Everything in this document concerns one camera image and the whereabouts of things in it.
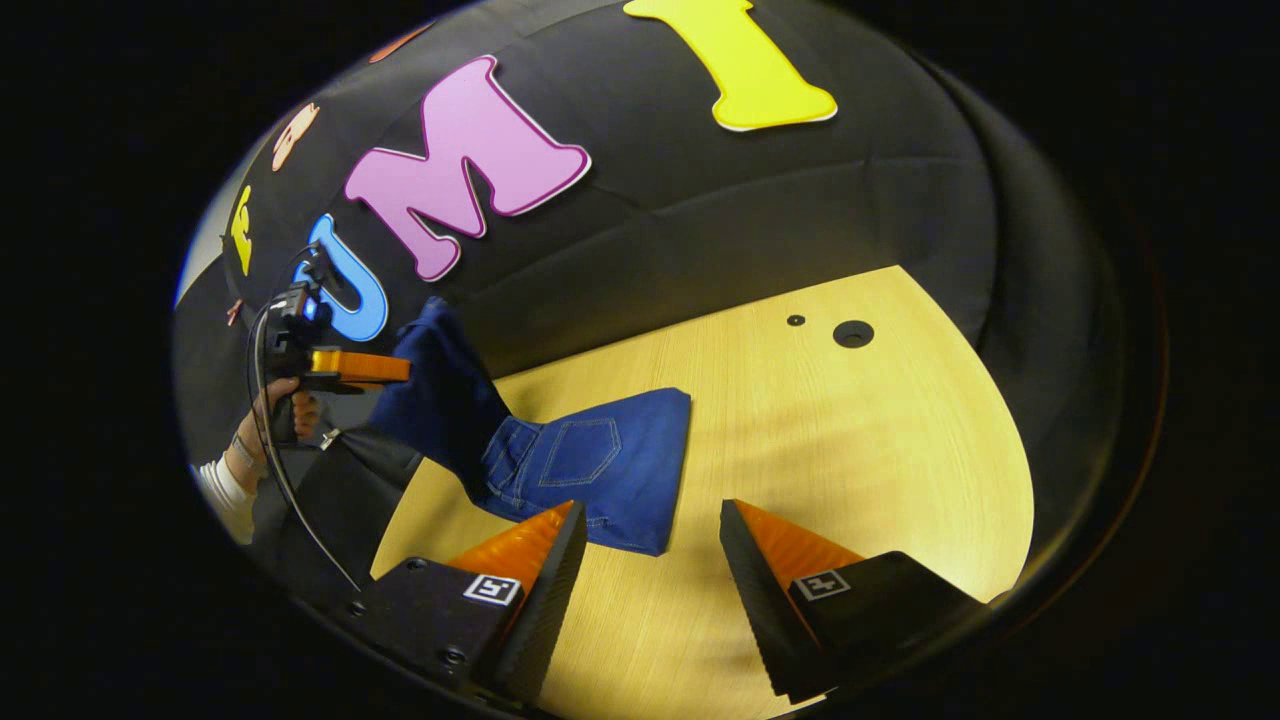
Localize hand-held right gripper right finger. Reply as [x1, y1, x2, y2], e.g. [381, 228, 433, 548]
[718, 497, 991, 705]

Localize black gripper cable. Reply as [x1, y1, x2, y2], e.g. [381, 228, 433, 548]
[246, 300, 363, 593]

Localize blue denim jeans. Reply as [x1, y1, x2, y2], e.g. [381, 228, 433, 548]
[369, 296, 694, 558]

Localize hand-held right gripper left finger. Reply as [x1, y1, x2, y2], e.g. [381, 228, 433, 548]
[345, 499, 590, 711]

